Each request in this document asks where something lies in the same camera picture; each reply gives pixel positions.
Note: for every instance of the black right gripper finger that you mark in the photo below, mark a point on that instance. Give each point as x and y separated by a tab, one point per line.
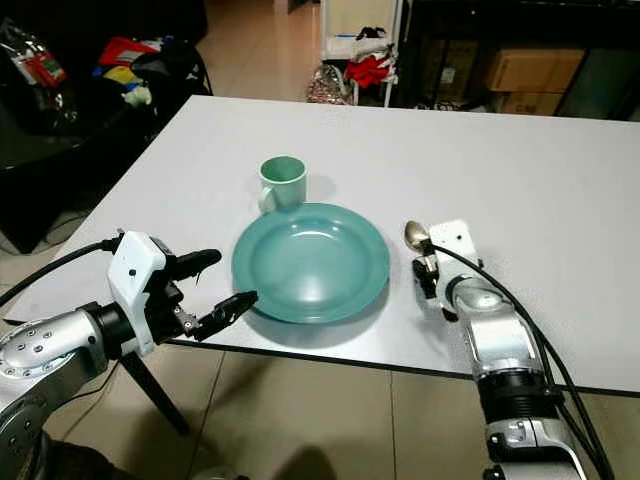
422	278
450	312

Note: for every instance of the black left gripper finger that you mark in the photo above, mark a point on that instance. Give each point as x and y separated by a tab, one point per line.
194	264
228	312

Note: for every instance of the metal spoon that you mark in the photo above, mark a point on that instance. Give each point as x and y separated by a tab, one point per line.
416	235

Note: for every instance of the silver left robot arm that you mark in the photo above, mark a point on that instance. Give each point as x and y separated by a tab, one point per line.
50	360

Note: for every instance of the black table leg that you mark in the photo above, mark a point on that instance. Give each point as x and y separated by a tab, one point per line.
155	395

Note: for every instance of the green round plate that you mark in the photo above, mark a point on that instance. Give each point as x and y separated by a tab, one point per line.
310	262

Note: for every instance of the green mug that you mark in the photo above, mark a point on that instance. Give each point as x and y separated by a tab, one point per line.
284	178

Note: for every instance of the black sofa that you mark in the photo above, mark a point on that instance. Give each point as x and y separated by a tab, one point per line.
50	160

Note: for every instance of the small brown cardboard box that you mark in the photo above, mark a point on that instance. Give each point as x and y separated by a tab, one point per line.
530	102

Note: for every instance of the yellow packet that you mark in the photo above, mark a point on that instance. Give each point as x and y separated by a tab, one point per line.
125	77

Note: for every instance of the black bag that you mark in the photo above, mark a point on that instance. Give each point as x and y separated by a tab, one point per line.
172	62

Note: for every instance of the red cloth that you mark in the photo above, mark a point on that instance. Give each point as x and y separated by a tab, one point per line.
370	72

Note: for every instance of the large brown cardboard box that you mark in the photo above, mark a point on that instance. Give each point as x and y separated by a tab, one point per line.
532	70

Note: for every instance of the red bag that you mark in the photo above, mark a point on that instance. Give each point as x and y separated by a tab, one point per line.
125	50

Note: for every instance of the clear plastic snack bag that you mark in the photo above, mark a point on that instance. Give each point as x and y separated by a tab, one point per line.
40	65

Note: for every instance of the white metal rack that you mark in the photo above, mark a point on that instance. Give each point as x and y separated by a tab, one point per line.
330	40

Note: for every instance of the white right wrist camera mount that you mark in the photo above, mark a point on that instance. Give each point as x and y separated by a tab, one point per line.
455	238

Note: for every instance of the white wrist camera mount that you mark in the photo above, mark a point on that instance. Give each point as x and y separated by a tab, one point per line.
138	270
455	238

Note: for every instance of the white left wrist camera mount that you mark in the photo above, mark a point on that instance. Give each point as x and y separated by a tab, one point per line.
138	270

